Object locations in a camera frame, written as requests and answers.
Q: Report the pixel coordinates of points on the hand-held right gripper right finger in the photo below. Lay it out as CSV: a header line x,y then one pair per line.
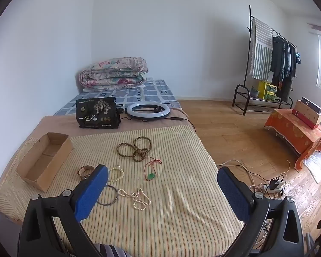
x,y
231,192

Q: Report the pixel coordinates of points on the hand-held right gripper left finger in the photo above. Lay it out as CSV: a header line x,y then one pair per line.
x,y
92,192

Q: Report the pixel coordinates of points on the thin metal bangle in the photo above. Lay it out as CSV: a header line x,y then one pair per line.
x,y
117,196

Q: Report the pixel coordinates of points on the black plug charger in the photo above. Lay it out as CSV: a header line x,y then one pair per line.
x,y
272,184

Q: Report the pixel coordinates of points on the white power strip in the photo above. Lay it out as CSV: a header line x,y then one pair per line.
x,y
277,191

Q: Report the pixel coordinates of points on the yellow striped cloth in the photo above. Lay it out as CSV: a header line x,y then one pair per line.
x,y
176,166

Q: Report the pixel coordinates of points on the striped grey trousers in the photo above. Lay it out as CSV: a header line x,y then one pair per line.
x,y
112,251

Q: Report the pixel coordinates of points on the black snack bag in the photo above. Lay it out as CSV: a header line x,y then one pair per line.
x,y
96,115

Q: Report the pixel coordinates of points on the orange cloth covered table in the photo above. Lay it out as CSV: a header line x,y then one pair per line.
x,y
291,131

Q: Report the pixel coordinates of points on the white handheld device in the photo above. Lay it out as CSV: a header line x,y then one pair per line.
x,y
131,113

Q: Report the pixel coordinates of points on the red long box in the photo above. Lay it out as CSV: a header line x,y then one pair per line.
x,y
305,121

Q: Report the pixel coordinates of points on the small potted plant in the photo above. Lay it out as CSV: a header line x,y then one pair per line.
x,y
254,91

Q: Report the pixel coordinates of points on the yellow box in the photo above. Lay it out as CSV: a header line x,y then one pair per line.
x,y
267,90

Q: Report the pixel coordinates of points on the dark purple long box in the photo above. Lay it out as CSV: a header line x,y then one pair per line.
x,y
311,105

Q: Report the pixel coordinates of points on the folded floral quilt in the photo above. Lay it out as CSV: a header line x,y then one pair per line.
x,y
112,72

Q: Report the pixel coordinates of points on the black hanging coat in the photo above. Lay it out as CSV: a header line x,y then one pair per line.
x,y
290,72

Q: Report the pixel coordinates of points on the dark green hanging coat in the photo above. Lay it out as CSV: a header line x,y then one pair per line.
x,y
277,59

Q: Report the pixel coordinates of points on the striped hanging towel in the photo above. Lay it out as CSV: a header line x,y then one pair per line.
x,y
262,50

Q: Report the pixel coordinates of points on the black metal clothes rack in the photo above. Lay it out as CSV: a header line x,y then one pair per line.
x,y
248,45

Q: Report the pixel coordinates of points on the small blue hanging bag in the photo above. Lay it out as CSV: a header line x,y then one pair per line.
x,y
298,58

